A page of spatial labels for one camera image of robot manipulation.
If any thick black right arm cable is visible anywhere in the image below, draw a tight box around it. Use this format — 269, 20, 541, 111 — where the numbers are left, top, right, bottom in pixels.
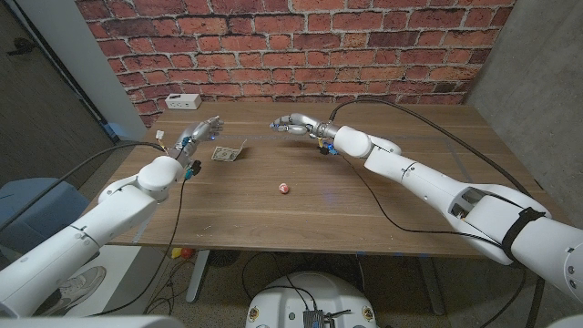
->
328, 97, 547, 328

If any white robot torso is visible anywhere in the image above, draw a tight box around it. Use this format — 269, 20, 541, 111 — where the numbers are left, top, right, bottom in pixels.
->
244, 272, 378, 328

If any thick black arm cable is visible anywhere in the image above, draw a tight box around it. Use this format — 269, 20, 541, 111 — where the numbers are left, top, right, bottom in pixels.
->
328, 97, 547, 328
0, 140, 168, 233

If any black round floor fan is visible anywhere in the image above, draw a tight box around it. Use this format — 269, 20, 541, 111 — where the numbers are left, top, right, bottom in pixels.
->
208, 249, 241, 269

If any blue upholstered seat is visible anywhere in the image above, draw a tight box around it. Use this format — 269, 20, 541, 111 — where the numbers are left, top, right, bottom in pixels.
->
0, 177, 91, 256

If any printed brick wall backdrop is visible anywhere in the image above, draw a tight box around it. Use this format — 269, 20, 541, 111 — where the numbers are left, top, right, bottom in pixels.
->
75, 0, 517, 129

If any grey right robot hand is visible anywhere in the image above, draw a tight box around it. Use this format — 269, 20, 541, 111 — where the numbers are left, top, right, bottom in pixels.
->
269, 112, 330, 139

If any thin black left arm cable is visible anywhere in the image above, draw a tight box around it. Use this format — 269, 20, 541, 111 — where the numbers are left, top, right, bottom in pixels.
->
88, 177, 189, 318

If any dollar bill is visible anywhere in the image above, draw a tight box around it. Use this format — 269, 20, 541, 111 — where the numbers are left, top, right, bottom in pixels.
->
210, 138, 248, 163

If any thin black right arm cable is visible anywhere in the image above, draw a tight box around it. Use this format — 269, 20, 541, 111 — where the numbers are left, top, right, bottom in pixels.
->
337, 152, 529, 328

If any white power strip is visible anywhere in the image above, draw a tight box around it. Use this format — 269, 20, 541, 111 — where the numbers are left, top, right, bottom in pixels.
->
164, 93, 203, 111

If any grey table leg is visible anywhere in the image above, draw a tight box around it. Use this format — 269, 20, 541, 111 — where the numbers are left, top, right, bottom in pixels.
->
185, 249, 211, 304
416, 255, 446, 316

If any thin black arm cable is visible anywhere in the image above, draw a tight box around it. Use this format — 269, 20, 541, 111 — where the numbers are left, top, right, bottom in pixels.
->
88, 177, 189, 318
337, 152, 529, 328

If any grey torso connector box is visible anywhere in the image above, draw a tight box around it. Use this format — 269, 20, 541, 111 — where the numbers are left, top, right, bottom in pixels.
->
302, 309, 326, 328

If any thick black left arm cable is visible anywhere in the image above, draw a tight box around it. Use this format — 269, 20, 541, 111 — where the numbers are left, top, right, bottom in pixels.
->
0, 140, 168, 233

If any grey sneaker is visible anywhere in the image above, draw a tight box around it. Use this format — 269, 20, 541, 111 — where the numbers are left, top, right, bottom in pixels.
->
34, 265, 108, 318

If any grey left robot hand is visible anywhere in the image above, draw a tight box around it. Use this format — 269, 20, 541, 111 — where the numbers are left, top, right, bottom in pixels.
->
172, 116, 225, 159

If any black floor cable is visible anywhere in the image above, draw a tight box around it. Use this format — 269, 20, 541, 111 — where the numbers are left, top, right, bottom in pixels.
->
240, 251, 320, 315

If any black door handle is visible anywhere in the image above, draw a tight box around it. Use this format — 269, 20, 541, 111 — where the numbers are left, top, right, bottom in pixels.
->
6, 37, 36, 56

